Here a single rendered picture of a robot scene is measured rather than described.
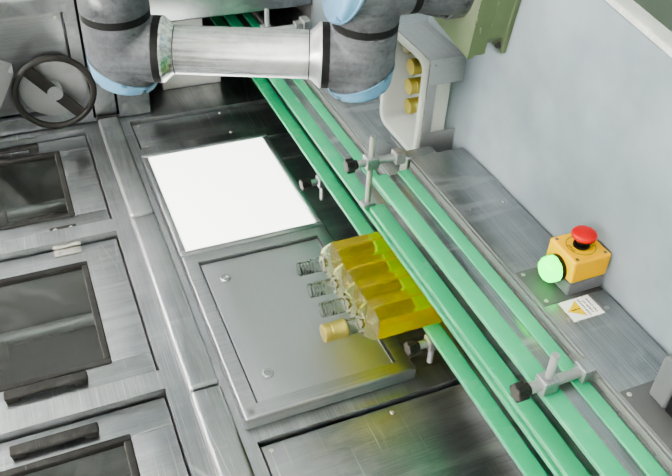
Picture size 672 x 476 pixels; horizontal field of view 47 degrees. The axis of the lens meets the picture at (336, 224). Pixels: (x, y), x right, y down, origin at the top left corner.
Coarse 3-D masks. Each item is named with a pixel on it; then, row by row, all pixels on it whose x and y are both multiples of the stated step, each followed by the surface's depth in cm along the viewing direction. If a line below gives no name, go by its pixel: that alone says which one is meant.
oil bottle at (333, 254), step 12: (348, 240) 152; (360, 240) 152; (372, 240) 152; (384, 240) 153; (324, 252) 150; (336, 252) 149; (348, 252) 149; (360, 252) 150; (372, 252) 150; (384, 252) 152; (324, 264) 149; (336, 264) 148
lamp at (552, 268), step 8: (552, 256) 123; (560, 256) 123; (544, 264) 122; (552, 264) 122; (560, 264) 122; (544, 272) 123; (552, 272) 121; (560, 272) 122; (544, 280) 124; (552, 280) 122; (560, 280) 123
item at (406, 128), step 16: (400, 48) 163; (416, 48) 151; (400, 64) 165; (400, 80) 168; (384, 96) 169; (400, 96) 170; (416, 96) 169; (384, 112) 171; (400, 112) 172; (400, 128) 168; (416, 128) 157; (416, 144) 159
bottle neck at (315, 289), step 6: (312, 282) 145; (318, 282) 145; (324, 282) 145; (330, 282) 145; (312, 288) 144; (318, 288) 144; (324, 288) 145; (330, 288) 145; (312, 294) 144; (318, 294) 145; (324, 294) 145
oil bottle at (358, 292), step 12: (384, 276) 145; (396, 276) 145; (408, 276) 145; (348, 288) 142; (360, 288) 142; (372, 288) 142; (384, 288) 142; (396, 288) 142; (408, 288) 143; (348, 300) 141; (360, 300) 140; (348, 312) 143
